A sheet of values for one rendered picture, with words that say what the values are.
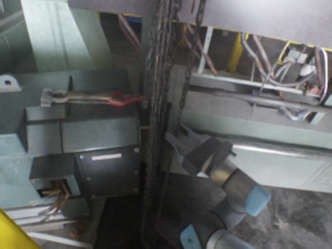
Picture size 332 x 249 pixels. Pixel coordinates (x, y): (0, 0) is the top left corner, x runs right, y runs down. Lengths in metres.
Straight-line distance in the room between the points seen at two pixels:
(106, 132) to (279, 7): 0.81
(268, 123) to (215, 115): 0.30
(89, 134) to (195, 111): 0.62
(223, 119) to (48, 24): 1.01
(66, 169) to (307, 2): 1.06
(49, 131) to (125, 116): 0.24
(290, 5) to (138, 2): 0.61
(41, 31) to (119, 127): 0.73
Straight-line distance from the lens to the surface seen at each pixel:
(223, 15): 0.98
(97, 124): 0.73
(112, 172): 0.84
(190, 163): 0.60
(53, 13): 1.20
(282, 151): 1.35
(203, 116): 1.18
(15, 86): 0.87
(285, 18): 1.05
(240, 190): 0.59
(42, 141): 0.76
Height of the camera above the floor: 1.34
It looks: 42 degrees down
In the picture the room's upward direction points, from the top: 9 degrees clockwise
